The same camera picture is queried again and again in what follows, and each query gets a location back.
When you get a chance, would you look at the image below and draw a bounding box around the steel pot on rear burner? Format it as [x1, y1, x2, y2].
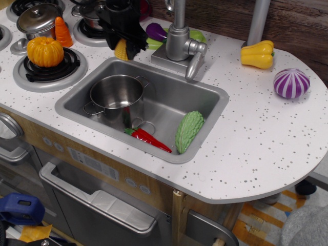
[71, 1, 103, 31]

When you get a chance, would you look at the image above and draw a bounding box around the orange toy pumpkin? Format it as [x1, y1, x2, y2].
[27, 36, 64, 68]

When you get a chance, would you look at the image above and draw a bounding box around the yellow toy bell pepper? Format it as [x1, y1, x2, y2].
[240, 40, 274, 69]

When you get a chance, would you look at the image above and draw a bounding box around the grey toy sink basin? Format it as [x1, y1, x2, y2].
[55, 58, 229, 163]

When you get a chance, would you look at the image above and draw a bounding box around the green toy bitter gourd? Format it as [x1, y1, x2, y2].
[175, 111, 204, 154]

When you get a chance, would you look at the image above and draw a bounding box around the steel pot in sink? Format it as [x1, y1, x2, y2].
[83, 75, 150, 131]

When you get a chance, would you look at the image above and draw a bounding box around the purple white striped toy onion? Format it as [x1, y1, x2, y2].
[273, 68, 310, 99]

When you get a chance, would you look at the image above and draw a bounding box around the rear left stove burner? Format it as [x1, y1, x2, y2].
[6, 0, 65, 22]

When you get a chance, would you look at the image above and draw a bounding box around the lidded steel pot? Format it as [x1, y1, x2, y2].
[16, 3, 63, 40]

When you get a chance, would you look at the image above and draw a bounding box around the front stove burner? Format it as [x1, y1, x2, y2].
[13, 48, 88, 92]

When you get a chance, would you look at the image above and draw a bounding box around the grey dishwasher door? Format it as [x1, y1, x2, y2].
[39, 162, 171, 245]

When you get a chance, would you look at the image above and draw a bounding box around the red toy chili pepper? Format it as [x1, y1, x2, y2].
[125, 128, 172, 153]

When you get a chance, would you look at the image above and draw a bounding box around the silver toy faucet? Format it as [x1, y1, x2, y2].
[151, 0, 208, 80]

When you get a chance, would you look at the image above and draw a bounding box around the grey vertical pole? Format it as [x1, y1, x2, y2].
[242, 0, 271, 47]

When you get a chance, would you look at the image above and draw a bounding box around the blue clamp tool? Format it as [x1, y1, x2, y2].
[1, 193, 45, 226]

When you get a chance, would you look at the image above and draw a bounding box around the grey oven door handle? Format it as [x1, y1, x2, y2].
[1, 112, 31, 166]

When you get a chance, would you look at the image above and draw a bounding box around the green toy plate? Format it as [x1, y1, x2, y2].
[147, 30, 207, 50]

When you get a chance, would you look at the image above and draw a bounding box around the silver stove knob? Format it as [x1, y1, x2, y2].
[10, 38, 29, 55]

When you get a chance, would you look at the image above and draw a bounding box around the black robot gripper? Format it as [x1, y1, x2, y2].
[96, 1, 148, 60]

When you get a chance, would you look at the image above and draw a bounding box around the purple toy eggplant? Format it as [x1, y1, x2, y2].
[146, 23, 168, 43]

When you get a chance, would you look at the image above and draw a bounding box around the orange toy carrot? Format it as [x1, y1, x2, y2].
[55, 16, 73, 47]

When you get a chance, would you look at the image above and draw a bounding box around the yellow toy corn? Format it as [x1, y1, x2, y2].
[114, 39, 129, 61]

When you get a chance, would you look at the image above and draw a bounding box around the dark red toy object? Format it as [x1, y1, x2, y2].
[139, 0, 152, 21]

